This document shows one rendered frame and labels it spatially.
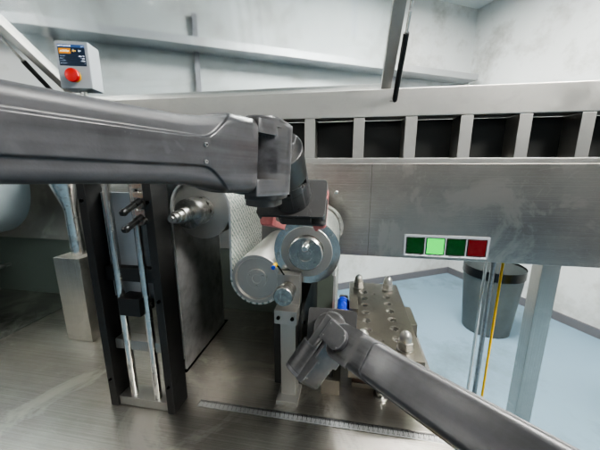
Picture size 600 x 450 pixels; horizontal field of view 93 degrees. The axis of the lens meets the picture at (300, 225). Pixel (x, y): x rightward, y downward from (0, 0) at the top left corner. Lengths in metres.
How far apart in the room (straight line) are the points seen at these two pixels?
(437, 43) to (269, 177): 3.79
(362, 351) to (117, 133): 0.38
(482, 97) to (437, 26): 3.06
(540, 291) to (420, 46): 2.99
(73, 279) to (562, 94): 1.47
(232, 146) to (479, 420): 0.33
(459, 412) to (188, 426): 0.56
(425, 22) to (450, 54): 0.46
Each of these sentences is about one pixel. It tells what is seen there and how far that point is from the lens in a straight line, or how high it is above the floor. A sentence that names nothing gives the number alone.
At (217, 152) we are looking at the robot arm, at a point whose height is 1.45.
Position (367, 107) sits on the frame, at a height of 1.60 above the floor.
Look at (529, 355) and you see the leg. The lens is 1.48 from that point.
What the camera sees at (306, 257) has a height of 1.24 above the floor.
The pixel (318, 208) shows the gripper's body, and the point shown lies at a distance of 0.42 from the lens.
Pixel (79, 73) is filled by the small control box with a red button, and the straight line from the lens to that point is 0.89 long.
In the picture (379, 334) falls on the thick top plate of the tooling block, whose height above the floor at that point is 1.03.
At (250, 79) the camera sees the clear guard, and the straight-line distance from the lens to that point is 1.01.
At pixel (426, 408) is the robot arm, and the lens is 0.39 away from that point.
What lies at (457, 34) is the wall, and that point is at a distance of 4.21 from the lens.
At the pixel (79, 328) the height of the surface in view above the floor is 0.94.
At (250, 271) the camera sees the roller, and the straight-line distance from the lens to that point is 0.69.
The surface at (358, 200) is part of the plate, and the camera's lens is 0.94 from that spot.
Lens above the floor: 1.44
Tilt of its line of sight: 12 degrees down
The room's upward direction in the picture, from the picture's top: straight up
